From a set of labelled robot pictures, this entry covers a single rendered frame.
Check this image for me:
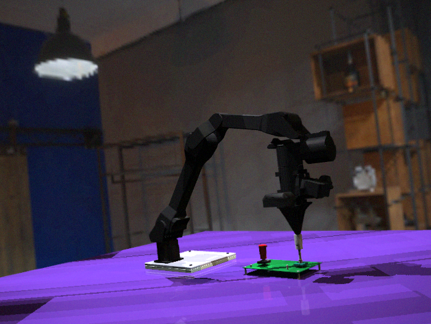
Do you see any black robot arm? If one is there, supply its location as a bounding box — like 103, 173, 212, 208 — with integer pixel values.
148, 111, 336, 264

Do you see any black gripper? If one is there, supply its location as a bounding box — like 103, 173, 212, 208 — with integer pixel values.
262, 165, 315, 234

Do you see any green circuit board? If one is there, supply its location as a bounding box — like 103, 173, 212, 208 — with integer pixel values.
243, 233, 322, 280

